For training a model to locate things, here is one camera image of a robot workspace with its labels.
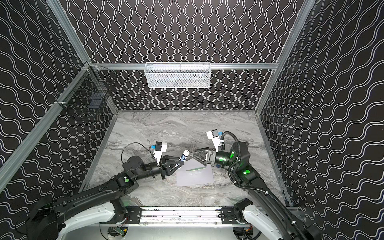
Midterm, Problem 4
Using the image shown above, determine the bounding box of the lavender envelope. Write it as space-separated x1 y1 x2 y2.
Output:
176 159 214 187

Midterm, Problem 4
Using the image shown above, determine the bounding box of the blue white glue stick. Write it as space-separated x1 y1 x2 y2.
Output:
180 150 190 162

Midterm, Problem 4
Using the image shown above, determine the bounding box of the white letter with green border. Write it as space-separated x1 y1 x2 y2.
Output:
186 168 206 173

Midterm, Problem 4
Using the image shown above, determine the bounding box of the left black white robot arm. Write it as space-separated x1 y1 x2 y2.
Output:
26 156 184 240

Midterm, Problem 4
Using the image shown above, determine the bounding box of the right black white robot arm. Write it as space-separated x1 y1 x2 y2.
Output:
190 142 321 240

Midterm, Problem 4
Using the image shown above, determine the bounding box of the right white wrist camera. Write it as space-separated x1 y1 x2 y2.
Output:
206 129 223 152

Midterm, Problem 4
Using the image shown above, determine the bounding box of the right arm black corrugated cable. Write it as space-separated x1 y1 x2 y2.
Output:
221 130 310 240

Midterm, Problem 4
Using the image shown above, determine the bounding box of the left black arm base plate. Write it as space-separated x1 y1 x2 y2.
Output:
117 207 143 225

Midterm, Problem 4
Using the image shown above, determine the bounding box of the aluminium front rail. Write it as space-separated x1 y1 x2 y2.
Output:
61 205 301 228

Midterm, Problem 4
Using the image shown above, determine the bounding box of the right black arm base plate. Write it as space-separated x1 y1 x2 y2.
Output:
218 207 247 225

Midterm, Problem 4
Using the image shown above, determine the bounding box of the white wire mesh basket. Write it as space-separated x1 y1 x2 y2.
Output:
144 62 212 89

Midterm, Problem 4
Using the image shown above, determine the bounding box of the black wire basket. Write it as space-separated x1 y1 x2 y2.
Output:
59 66 118 122

